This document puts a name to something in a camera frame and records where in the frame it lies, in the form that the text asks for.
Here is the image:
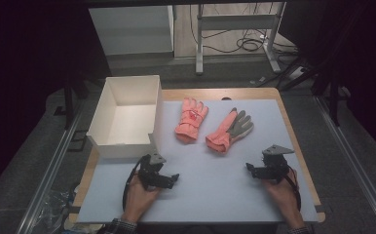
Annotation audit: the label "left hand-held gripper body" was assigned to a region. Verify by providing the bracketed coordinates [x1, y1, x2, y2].
[137, 152, 168, 191]

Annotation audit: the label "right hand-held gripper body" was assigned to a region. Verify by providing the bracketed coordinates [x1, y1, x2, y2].
[261, 144, 295, 185]

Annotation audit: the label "white box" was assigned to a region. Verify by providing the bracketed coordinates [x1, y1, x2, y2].
[86, 74, 165, 159]

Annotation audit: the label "pink glove with grey palm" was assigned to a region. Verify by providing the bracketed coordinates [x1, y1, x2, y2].
[205, 107, 255, 154]

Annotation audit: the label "pink winter glove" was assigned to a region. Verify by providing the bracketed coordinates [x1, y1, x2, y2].
[174, 97, 209, 143]

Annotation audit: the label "person's left hand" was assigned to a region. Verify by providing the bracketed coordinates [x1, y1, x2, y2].
[121, 176, 162, 224]

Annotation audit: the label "person's right hand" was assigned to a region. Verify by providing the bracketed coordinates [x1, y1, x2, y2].
[261, 170, 304, 229]

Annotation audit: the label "pale blue table mat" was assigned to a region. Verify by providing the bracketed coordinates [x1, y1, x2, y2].
[77, 98, 320, 224]

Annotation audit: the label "black metal stand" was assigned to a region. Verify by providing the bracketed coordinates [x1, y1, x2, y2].
[281, 54, 344, 129]
[61, 73, 91, 132]

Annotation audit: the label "white power strip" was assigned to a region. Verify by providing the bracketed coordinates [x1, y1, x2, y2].
[287, 65, 308, 81]

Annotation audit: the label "clear plastic bag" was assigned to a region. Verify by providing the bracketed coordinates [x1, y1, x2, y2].
[33, 187, 81, 234]

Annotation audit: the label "dark curtain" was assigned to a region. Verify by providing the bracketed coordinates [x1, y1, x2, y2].
[278, 0, 376, 161]
[0, 0, 111, 201]

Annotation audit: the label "white cabinet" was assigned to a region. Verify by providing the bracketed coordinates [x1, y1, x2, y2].
[88, 4, 175, 57]

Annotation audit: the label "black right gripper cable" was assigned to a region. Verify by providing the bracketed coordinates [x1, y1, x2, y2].
[285, 166, 303, 212]

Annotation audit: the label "black floor bracket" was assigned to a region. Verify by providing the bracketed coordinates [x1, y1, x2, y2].
[66, 129, 89, 153]

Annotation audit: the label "aluminium floor rail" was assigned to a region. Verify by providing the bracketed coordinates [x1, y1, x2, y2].
[15, 98, 88, 234]
[315, 95, 376, 234]

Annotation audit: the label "black floor cables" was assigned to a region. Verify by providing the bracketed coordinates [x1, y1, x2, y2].
[189, 2, 300, 56]

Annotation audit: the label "white metal desk frame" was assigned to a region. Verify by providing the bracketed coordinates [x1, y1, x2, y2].
[195, 1, 287, 76]

